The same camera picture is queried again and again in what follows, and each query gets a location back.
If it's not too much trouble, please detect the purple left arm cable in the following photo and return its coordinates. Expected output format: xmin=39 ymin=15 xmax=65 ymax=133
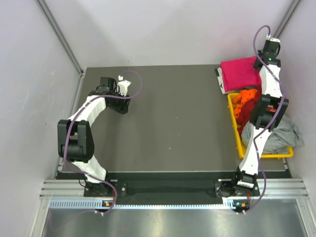
xmin=63 ymin=70 xmax=143 ymax=215

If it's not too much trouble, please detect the left aluminium corner post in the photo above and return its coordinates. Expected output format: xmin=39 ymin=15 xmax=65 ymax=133
xmin=34 ymin=0 xmax=86 ymax=75

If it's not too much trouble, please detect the aluminium frame rail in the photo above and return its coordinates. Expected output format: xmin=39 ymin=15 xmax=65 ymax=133
xmin=40 ymin=178 xmax=309 ymax=199

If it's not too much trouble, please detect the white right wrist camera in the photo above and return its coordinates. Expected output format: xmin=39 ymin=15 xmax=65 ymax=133
xmin=266 ymin=35 xmax=280 ymax=43

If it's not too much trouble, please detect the orange t shirt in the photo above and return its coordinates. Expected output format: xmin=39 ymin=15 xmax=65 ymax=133
xmin=232 ymin=89 xmax=258 ymax=119

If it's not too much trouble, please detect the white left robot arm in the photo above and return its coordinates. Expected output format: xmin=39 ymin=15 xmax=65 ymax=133
xmin=57 ymin=76 xmax=131 ymax=197

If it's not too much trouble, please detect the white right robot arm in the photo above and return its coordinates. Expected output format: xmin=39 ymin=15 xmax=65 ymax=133
xmin=230 ymin=36 xmax=289 ymax=196

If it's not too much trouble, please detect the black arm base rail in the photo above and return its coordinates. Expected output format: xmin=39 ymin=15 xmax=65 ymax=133
xmin=84 ymin=171 xmax=260 ymax=204

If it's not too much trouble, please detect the pink t shirt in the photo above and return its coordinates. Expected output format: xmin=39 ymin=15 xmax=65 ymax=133
xmin=220 ymin=56 xmax=261 ymax=92

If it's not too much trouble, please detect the right aluminium corner post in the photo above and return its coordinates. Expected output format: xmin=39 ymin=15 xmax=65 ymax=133
xmin=274 ymin=0 xmax=302 ymax=39

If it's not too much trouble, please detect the folded dark grey t shirt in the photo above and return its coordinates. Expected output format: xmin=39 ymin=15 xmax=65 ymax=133
xmin=240 ymin=85 xmax=260 ymax=91

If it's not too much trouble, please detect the dark red t shirt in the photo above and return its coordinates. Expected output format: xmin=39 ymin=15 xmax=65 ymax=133
xmin=236 ymin=87 xmax=262 ymax=135

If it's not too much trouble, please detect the slotted grey cable duct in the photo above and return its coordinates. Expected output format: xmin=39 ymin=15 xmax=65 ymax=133
xmin=49 ymin=199 xmax=248 ymax=211

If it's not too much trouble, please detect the aluminium corner post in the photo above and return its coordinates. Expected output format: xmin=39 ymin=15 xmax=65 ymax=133
xmin=274 ymin=0 xmax=302 ymax=39
xmin=34 ymin=0 xmax=86 ymax=75

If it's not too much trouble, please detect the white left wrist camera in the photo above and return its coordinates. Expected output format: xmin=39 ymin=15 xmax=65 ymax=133
xmin=116 ymin=75 xmax=131 ymax=97

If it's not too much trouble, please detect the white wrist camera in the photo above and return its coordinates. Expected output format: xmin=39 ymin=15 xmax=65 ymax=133
xmin=266 ymin=35 xmax=280 ymax=43
xmin=116 ymin=75 xmax=131 ymax=97

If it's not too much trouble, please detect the light grey t shirt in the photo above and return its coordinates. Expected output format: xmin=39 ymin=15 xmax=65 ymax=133
xmin=241 ymin=115 xmax=305 ymax=156

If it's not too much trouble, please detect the yellow plastic bin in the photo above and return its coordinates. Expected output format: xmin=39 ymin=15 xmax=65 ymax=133
xmin=227 ymin=93 xmax=294 ymax=159

